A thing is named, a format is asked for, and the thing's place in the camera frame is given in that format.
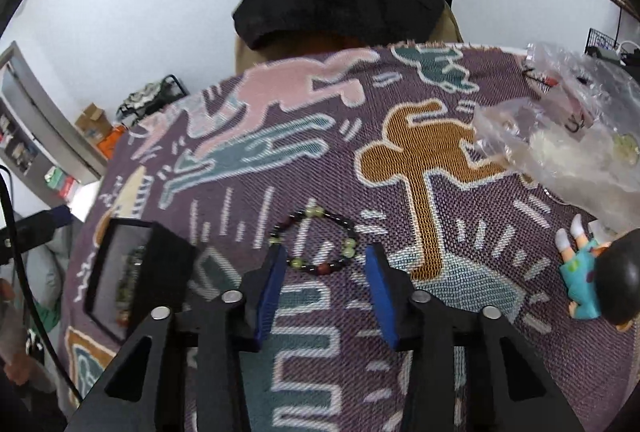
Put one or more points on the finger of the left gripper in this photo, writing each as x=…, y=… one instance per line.
x=39, y=229

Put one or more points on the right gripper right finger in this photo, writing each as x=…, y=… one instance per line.
x=390, y=294

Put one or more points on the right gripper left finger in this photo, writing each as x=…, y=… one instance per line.
x=261, y=292

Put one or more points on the silver chain jewelry pile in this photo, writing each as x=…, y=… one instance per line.
x=126, y=286

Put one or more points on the person's left hand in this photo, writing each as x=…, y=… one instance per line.
x=18, y=365

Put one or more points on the black box white interior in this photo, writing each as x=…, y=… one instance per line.
x=166, y=270

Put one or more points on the orange paper bag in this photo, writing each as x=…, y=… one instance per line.
x=107, y=145

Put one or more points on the cardboard box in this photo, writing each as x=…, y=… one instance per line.
x=93, y=124

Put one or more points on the patterned woven blanket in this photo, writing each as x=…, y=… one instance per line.
x=383, y=136

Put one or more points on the black shoe rack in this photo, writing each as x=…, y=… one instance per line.
x=151, y=98

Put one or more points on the clear plastic bag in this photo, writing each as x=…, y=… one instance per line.
x=579, y=139

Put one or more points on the black cushion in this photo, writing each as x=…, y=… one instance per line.
x=260, y=23

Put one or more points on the black wire wall shelf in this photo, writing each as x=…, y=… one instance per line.
x=618, y=37

